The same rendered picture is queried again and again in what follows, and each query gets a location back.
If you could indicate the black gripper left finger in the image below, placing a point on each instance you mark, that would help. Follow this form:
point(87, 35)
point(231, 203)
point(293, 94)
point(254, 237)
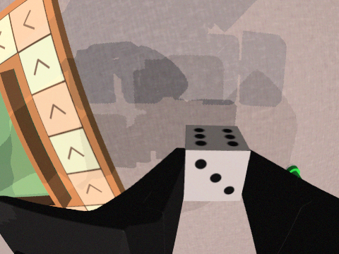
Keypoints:
point(141, 220)

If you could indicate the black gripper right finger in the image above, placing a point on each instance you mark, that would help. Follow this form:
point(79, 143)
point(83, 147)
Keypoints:
point(287, 215)

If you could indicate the orange square track of board game squares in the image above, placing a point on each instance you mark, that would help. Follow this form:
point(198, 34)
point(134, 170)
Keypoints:
point(75, 85)

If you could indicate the green game pawn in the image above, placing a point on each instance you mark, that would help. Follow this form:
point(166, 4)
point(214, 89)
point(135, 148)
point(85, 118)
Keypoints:
point(294, 170)

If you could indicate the white die with black pips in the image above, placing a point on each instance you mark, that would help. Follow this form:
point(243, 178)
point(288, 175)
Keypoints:
point(216, 161)

